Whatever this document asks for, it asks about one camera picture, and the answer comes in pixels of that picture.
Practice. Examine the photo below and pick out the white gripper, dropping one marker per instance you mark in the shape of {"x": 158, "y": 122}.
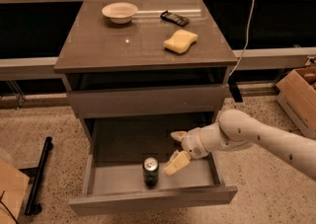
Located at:
{"x": 193, "y": 144}

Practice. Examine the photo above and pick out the green soda can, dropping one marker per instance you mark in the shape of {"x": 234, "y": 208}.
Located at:
{"x": 150, "y": 171}

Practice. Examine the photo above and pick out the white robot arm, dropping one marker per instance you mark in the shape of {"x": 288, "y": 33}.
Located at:
{"x": 235, "y": 130}

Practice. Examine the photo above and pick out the open grey middle drawer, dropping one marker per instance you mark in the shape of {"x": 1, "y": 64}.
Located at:
{"x": 114, "y": 181}

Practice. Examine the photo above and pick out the closed grey top drawer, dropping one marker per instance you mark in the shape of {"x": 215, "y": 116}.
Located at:
{"x": 147, "y": 101}

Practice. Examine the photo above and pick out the grey drawer cabinet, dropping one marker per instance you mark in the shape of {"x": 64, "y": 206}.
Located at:
{"x": 101, "y": 55}

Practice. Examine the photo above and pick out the yellow sponge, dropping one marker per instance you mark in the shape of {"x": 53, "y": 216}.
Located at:
{"x": 180, "y": 41}

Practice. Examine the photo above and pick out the black snack bar packet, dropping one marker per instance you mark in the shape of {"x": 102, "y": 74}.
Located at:
{"x": 174, "y": 18}

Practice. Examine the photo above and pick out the cardboard box on right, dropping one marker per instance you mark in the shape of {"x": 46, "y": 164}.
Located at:
{"x": 297, "y": 97}

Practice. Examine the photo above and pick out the black metal bar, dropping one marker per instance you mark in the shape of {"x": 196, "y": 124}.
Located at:
{"x": 32, "y": 207}

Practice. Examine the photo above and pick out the white ceramic bowl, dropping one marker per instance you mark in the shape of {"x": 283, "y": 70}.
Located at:
{"x": 120, "y": 12}

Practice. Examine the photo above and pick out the cardboard sheet on left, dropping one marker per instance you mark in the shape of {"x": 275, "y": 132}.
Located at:
{"x": 13, "y": 186}

